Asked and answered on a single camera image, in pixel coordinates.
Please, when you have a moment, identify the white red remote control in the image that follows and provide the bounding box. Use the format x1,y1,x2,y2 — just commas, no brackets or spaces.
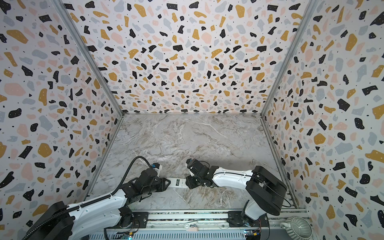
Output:
167,178,189,189

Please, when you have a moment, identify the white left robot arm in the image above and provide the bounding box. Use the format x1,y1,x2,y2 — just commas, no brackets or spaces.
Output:
23,168,171,240

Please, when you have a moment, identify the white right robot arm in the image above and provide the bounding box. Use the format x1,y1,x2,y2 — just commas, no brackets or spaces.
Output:
186,159,287,220

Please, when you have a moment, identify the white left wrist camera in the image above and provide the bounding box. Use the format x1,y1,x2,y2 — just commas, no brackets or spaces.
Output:
152,163,163,172

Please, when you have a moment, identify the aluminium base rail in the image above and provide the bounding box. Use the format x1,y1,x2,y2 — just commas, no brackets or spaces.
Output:
84,209,311,240

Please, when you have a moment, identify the black corrugated cable hose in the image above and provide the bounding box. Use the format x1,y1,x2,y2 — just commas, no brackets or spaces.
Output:
20,155,152,240

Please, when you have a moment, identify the aluminium corner post left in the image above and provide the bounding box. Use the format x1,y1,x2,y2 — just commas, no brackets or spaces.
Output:
52,1,124,118

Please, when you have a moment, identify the aluminium corner post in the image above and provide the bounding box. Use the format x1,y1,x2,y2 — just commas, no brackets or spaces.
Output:
261,0,319,118
52,1,124,118

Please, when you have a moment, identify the aluminium corner post right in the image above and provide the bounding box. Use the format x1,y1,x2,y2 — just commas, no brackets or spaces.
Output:
261,0,319,118

